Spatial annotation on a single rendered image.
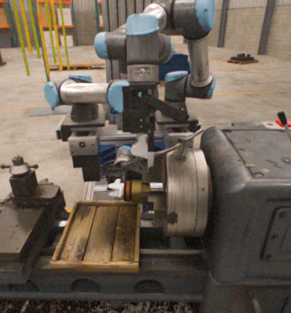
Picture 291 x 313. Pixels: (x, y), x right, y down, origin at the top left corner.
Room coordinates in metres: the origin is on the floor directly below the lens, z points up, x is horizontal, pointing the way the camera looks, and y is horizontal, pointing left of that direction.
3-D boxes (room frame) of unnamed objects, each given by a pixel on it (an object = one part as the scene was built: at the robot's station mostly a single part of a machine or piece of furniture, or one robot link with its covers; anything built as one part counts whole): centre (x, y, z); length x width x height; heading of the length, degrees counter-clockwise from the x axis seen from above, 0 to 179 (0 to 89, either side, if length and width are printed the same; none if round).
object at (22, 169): (0.87, 0.49, 1.13); 0.08 x 0.08 x 0.03
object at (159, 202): (0.69, -0.04, 1.08); 0.12 x 0.11 x 0.05; 179
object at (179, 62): (8.03, -0.86, 0.39); 1.20 x 0.80 x 0.79; 112
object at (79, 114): (1.37, 0.33, 1.21); 0.15 x 0.15 x 0.10
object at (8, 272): (0.79, 0.54, 0.90); 0.47 x 0.30 x 0.06; 179
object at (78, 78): (1.36, 0.34, 1.33); 0.13 x 0.12 x 0.14; 146
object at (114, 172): (0.89, 0.11, 1.08); 0.12 x 0.09 x 0.08; 178
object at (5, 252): (0.80, 0.49, 0.95); 0.43 x 0.17 x 0.05; 179
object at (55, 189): (0.87, 0.46, 0.99); 0.20 x 0.10 x 0.05; 89
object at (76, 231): (0.78, 0.17, 0.89); 0.36 x 0.30 x 0.04; 179
